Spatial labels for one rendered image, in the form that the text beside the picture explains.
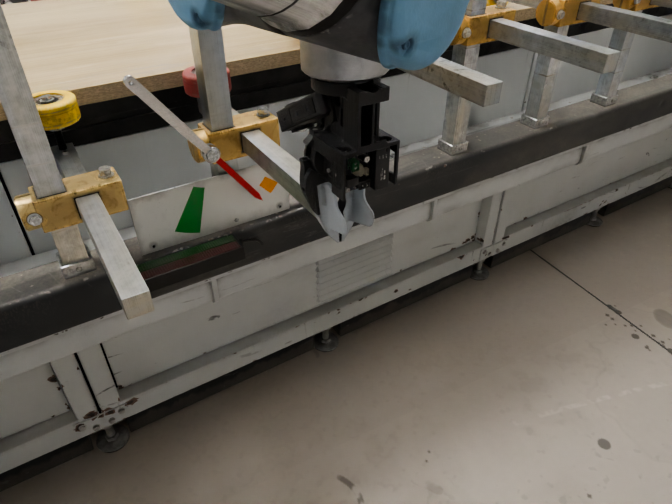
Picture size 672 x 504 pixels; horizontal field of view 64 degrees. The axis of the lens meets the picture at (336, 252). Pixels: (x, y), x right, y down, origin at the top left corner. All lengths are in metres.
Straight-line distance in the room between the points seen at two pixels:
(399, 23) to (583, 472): 1.34
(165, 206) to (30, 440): 0.74
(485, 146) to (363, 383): 0.74
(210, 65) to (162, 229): 0.26
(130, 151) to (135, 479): 0.80
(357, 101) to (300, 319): 1.04
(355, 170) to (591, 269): 1.65
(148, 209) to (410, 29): 0.61
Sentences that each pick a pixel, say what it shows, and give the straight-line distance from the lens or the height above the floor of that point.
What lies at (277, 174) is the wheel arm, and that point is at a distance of 0.76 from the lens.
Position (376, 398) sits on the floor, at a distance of 1.53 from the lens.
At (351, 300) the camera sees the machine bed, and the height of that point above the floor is 0.17.
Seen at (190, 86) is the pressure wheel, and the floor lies 0.89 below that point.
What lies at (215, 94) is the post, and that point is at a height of 0.93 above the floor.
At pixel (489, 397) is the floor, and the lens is 1.59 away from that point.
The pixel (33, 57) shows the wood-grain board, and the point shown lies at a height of 0.90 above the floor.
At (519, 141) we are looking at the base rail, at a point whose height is 0.69.
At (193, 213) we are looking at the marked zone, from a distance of 0.88.
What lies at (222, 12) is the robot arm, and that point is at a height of 1.12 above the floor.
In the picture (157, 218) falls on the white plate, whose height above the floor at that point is 0.76.
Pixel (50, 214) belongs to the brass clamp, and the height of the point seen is 0.81.
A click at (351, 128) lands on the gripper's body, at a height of 0.99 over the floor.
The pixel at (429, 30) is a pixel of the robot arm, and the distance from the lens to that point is 0.33.
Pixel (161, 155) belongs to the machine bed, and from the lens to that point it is 1.07.
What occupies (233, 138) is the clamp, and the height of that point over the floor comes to 0.86.
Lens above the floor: 1.21
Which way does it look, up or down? 37 degrees down
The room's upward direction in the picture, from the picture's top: straight up
